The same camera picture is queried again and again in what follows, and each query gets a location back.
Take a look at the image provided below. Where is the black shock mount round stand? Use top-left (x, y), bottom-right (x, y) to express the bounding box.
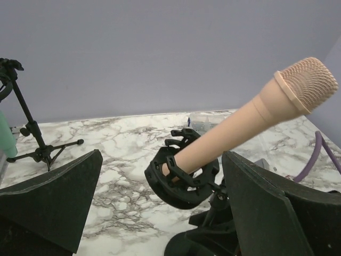
top-left (144, 128), bottom-right (241, 255)

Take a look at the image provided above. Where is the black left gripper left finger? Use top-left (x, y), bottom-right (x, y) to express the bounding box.
top-left (1, 150), bottom-right (103, 254)

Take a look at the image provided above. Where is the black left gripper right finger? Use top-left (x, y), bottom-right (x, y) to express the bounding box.
top-left (222, 151), bottom-right (340, 255)

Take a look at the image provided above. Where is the black tripod microphone stand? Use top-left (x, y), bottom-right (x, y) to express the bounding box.
top-left (1, 58), bottom-right (84, 170)

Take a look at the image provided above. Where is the peach pink microphone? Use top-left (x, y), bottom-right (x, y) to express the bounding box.
top-left (175, 57), bottom-right (338, 174)

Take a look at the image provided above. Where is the clear plastic screw box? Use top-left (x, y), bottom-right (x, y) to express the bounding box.
top-left (187, 111), bottom-right (227, 135)

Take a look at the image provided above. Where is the mint green microphone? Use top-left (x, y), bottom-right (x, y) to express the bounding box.
top-left (0, 111), bottom-right (18, 158)

